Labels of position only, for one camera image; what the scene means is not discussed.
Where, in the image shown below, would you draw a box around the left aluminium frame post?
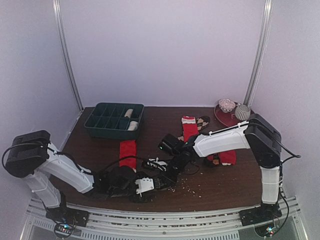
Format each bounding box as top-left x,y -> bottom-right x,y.
52,0 -> 84,112

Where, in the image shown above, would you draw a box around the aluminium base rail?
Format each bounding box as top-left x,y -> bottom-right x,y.
18,197 -> 311,240

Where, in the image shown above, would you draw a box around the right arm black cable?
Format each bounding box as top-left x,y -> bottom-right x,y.
269,134 -> 302,226

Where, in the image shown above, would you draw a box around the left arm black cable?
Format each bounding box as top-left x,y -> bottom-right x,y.
98,156 -> 151,178

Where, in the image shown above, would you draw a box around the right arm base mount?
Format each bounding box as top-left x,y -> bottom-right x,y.
239,203 -> 282,238

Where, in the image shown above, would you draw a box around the rolled beige sock upper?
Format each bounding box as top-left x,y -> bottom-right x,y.
123,108 -> 134,119

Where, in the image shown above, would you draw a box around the aluminium frame post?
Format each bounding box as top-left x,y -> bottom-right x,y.
52,0 -> 84,112
243,0 -> 274,108

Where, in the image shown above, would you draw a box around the white dotted bowl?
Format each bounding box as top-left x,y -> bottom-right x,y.
218,98 -> 236,113

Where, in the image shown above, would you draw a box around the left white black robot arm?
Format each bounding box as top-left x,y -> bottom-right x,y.
1,130 -> 155,222

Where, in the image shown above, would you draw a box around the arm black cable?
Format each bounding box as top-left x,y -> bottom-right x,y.
98,156 -> 151,178
269,134 -> 302,226

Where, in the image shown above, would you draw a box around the argyle sock at back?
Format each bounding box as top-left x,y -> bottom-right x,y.
177,115 -> 211,142

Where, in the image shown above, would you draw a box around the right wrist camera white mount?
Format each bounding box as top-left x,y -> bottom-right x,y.
141,157 -> 168,172

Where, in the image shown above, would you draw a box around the red plate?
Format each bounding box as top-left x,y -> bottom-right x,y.
214,102 -> 241,127

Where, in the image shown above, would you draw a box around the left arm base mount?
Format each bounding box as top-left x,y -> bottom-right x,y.
45,207 -> 89,240

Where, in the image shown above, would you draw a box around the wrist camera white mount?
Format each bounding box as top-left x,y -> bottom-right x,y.
141,157 -> 168,172
134,177 -> 161,195

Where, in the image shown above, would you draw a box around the right aluminium frame post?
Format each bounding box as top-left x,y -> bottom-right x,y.
243,0 -> 274,108

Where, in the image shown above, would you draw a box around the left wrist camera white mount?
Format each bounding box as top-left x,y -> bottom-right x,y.
134,177 -> 161,195

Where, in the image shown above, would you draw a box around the red sock with white cuff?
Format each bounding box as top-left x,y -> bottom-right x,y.
181,115 -> 199,143

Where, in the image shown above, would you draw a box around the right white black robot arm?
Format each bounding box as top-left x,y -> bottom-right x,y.
155,113 -> 281,221

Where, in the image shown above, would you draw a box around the green divided organizer tray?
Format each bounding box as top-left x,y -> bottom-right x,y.
84,102 -> 145,141

